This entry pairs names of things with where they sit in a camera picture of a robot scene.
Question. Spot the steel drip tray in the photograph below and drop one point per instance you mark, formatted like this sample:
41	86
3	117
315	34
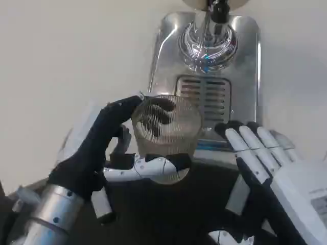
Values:
245	76

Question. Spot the clear ribbed glass cup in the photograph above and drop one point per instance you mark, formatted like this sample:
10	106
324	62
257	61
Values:
178	132

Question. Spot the drink dispenser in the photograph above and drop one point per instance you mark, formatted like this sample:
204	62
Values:
191	3

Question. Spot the robot left arm silver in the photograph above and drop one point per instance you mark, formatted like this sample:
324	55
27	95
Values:
51	214

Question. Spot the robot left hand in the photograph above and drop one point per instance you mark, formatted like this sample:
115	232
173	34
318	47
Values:
87	150

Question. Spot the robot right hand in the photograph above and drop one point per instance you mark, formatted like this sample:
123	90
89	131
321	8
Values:
288	183

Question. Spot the slotted steel drip grid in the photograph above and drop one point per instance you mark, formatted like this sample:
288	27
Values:
217	97

